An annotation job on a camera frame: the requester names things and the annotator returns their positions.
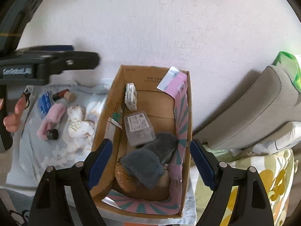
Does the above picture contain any red black lipstick tube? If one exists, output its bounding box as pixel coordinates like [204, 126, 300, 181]
[52, 89, 69, 102]

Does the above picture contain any blue white wipes packet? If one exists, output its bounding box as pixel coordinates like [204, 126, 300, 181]
[37, 91, 52, 119]

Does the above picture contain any small black jar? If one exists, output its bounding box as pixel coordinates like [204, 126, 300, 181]
[46, 129, 59, 140]

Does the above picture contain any white plush cat toy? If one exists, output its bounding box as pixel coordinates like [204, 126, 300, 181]
[67, 105, 85, 123]

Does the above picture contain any person's left hand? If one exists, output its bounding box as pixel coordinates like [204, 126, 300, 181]
[3, 93, 27, 133]

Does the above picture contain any beige cork stopper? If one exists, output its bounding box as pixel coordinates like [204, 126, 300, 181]
[63, 91, 75, 103]

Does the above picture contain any yellow floral bedsheet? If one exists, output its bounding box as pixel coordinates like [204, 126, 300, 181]
[190, 143, 298, 226]

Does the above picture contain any light blue floral cloth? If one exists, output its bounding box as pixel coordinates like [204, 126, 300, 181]
[4, 81, 109, 190]

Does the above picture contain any small white medicine box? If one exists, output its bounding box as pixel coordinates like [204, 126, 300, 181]
[125, 83, 137, 111]

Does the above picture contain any grey fluffy sock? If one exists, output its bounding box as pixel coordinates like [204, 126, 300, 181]
[120, 148, 164, 189]
[142, 132, 179, 165]

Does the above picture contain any clear plastic screw case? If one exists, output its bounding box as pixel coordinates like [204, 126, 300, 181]
[124, 111, 156, 146]

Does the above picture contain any brown cardboard box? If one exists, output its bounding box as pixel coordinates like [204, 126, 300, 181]
[91, 65, 192, 219]

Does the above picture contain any grey sofa cushion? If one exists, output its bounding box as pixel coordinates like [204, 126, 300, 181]
[194, 66, 300, 150]

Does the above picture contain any pink teal patterned box liner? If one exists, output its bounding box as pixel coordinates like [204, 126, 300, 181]
[91, 65, 192, 219]

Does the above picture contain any green plastic bag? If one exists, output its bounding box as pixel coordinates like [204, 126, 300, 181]
[273, 51, 301, 93]

